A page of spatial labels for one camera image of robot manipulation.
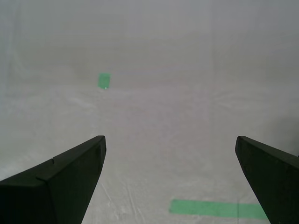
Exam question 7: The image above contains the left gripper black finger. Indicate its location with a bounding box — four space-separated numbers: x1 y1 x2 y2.
0 135 107 224
235 136 299 224

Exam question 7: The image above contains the long green tape strip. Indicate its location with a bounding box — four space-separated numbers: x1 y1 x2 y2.
169 199 269 220

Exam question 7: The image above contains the small green tape mark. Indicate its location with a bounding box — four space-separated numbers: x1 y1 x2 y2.
97 72 112 90

